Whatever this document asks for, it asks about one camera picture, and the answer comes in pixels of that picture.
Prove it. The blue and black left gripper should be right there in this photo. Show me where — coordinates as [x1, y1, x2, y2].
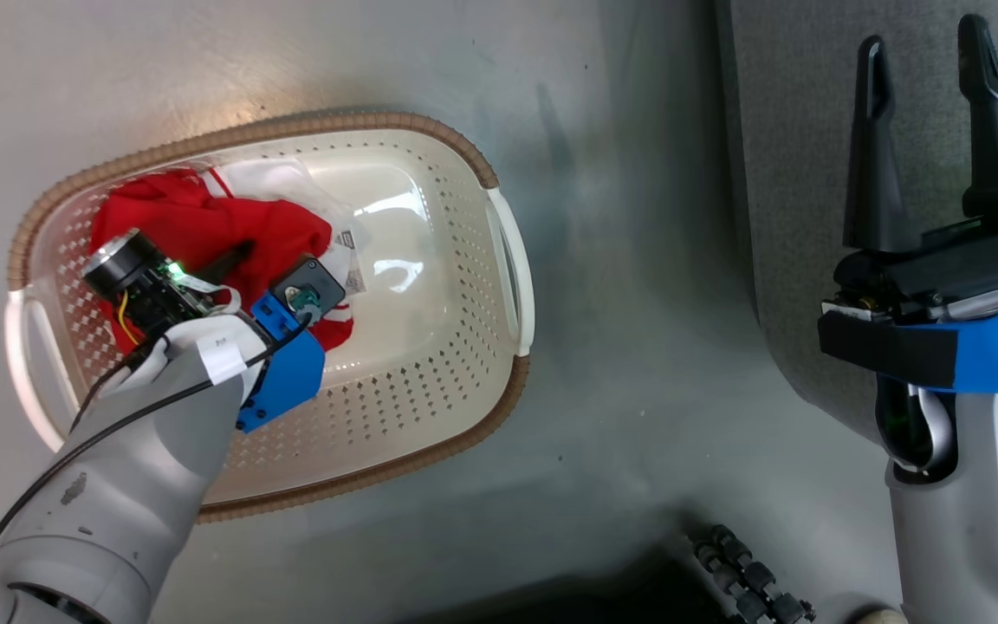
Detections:
[203, 240, 347, 435]

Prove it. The red cloth garment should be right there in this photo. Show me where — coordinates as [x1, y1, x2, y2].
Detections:
[87, 169, 355, 356]

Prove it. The cream perforated laundry basket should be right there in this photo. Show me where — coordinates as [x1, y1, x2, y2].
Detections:
[3, 110, 537, 524]

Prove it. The black roller wheel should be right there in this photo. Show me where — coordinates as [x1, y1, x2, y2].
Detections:
[688, 523, 817, 624]

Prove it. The white cable label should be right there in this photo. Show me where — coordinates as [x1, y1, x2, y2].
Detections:
[195, 333, 250, 387]

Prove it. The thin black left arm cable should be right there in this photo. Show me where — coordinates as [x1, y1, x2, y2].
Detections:
[0, 312, 314, 583]

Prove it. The grey right arm cable loop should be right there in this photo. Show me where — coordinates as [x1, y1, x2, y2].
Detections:
[878, 381, 957, 474]

